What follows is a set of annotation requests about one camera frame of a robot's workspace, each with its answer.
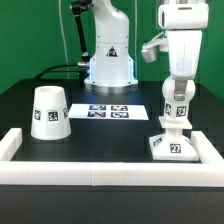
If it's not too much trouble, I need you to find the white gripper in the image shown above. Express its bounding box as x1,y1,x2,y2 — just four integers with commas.
167,30,202,101

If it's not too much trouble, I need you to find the white lamp bulb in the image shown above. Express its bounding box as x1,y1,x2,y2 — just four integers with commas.
162,77,195,123

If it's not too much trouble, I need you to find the white lamp base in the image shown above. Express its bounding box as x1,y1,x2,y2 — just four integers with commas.
149,116,199,161

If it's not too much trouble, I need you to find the white lamp shade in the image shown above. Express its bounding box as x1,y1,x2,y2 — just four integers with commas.
31,86,71,140

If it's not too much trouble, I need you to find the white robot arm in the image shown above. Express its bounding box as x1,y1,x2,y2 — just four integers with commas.
84,0,209,101

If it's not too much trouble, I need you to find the white marker sheet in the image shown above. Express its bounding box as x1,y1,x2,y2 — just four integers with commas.
69,104,148,120

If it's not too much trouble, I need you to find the white U-shaped fence frame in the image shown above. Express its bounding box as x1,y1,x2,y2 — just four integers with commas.
0,128,224,187

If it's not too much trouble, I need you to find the black cable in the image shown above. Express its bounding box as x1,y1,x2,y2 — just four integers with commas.
33,62,91,81

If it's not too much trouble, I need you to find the white hanging cable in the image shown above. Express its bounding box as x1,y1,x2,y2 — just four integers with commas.
57,0,71,80

